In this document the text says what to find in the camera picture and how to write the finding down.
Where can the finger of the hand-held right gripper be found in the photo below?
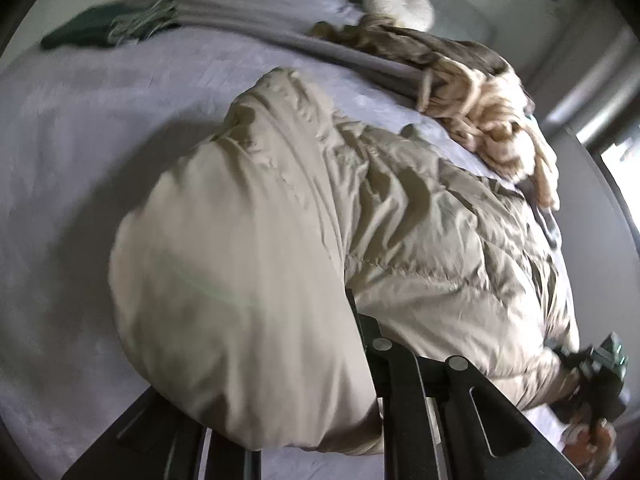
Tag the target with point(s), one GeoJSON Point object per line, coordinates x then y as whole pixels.
{"type": "Point", "coordinates": [567, 362]}

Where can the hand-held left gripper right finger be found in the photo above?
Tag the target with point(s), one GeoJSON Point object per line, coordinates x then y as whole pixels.
{"type": "Point", "coordinates": [400, 410]}

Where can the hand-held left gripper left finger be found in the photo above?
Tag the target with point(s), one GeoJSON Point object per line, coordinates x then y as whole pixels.
{"type": "Point", "coordinates": [165, 452]}

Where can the beige quilted puffer jacket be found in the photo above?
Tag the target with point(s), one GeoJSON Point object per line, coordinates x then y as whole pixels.
{"type": "Point", "coordinates": [300, 240]}

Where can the person's right hand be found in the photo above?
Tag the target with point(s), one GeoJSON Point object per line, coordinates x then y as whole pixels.
{"type": "Point", "coordinates": [592, 447]}

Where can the grey flat panel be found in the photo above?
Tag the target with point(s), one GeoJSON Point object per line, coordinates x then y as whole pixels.
{"type": "Point", "coordinates": [600, 240]}

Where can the grey cloth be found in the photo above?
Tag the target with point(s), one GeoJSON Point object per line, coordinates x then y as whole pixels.
{"type": "Point", "coordinates": [550, 230]}

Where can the window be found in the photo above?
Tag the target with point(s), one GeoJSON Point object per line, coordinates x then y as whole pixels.
{"type": "Point", "coordinates": [620, 155]}

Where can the cream striped garment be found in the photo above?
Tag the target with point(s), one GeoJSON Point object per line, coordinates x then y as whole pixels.
{"type": "Point", "coordinates": [500, 125]}

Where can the teal cloth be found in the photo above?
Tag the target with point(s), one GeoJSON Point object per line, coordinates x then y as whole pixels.
{"type": "Point", "coordinates": [528, 117]}

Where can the grey curtain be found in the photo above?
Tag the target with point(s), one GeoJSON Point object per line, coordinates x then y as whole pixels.
{"type": "Point", "coordinates": [590, 90]}

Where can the bed with lavender blanket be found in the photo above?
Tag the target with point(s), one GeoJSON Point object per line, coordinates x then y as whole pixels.
{"type": "Point", "coordinates": [100, 160]}

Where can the olive grey jacket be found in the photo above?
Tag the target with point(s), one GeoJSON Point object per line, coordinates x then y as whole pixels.
{"type": "Point", "coordinates": [450, 50]}

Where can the grey throw blanket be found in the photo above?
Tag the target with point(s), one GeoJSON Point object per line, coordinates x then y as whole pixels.
{"type": "Point", "coordinates": [300, 45]}

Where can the round white cushion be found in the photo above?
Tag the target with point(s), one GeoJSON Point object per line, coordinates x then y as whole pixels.
{"type": "Point", "coordinates": [397, 4]}

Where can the folded denim jeans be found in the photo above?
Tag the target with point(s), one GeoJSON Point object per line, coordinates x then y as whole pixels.
{"type": "Point", "coordinates": [145, 20]}

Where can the dark green folded garment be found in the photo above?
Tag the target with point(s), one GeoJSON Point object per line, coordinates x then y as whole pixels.
{"type": "Point", "coordinates": [80, 25]}

